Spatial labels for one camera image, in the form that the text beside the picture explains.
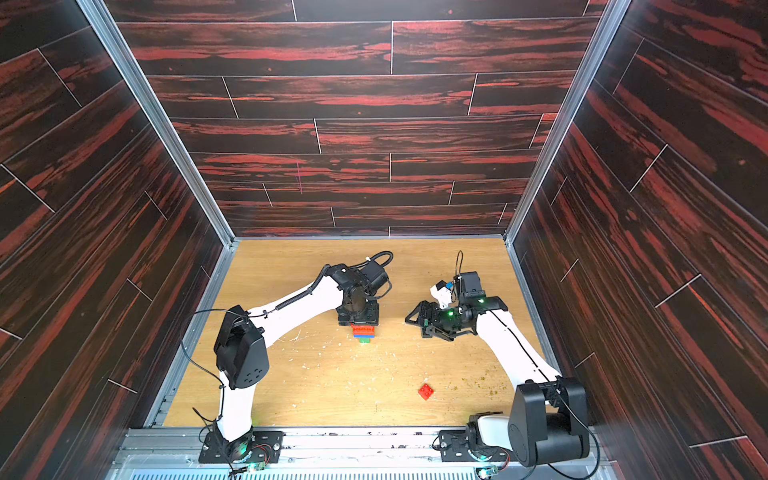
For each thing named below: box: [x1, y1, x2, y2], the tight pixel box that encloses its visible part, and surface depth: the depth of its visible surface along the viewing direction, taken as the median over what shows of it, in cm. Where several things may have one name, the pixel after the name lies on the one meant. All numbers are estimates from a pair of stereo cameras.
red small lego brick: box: [418, 383, 434, 401], surface depth 84 cm
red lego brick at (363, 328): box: [352, 324, 375, 333], surface depth 88 cm
